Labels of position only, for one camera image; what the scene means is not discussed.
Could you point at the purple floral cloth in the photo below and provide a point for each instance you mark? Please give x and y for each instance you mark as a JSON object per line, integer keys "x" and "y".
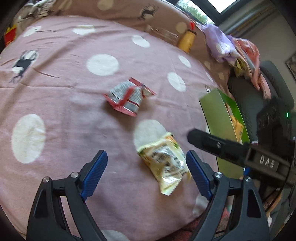
{"x": 221, "y": 47}

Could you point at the dark grey sofa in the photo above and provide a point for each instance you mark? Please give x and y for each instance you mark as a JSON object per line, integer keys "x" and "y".
{"x": 250, "y": 101}

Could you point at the green white cardboard box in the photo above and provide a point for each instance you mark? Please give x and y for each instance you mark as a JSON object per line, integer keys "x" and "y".
{"x": 218, "y": 109}

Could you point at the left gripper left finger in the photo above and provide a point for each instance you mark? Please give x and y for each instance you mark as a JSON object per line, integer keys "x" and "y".
{"x": 59, "y": 210}

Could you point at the pink polka dot sheet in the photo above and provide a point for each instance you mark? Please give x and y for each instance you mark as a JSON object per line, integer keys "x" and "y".
{"x": 54, "y": 119}

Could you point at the red fries box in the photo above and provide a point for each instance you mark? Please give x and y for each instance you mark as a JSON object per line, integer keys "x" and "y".
{"x": 9, "y": 35}

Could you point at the black framed window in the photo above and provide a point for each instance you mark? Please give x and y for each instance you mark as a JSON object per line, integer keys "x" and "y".
{"x": 209, "y": 11}

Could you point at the yellow bear bottle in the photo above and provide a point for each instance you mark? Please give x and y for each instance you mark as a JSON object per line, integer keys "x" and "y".
{"x": 187, "y": 39}

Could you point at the brown polka dot bolster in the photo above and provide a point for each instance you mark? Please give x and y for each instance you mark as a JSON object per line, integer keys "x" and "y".
{"x": 156, "y": 14}

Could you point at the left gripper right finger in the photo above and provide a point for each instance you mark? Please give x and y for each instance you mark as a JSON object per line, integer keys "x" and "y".
{"x": 247, "y": 220}

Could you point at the clear plastic bottle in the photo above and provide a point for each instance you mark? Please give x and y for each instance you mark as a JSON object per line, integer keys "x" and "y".
{"x": 163, "y": 34}

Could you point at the yellow patterned cloth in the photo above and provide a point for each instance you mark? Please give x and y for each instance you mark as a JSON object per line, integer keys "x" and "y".
{"x": 241, "y": 68}

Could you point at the striped white cloth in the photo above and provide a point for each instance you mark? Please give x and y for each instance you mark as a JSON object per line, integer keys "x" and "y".
{"x": 34, "y": 10}

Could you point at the pale green snack bag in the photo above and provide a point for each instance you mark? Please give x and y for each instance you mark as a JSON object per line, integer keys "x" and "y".
{"x": 167, "y": 162}

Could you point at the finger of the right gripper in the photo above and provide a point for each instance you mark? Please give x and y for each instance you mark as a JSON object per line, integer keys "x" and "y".
{"x": 274, "y": 166}

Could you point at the red snack packet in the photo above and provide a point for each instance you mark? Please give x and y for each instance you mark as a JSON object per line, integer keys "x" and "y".
{"x": 127, "y": 96}

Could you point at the orange-yellow bread packet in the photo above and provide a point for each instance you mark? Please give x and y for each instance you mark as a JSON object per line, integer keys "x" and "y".
{"x": 238, "y": 127}

